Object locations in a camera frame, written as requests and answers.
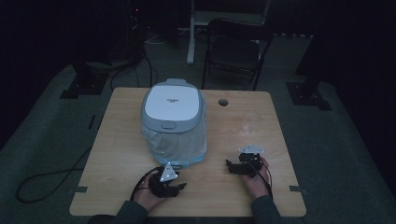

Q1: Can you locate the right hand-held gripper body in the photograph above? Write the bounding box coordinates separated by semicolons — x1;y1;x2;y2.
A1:
237;143;266;179

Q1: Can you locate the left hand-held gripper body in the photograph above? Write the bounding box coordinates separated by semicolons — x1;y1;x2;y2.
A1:
148;161;182;199

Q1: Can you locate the person's left hand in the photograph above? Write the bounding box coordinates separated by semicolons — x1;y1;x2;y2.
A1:
133;179;169;213

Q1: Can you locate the person's right hand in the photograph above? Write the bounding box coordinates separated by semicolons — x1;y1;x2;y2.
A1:
241;156;271;200

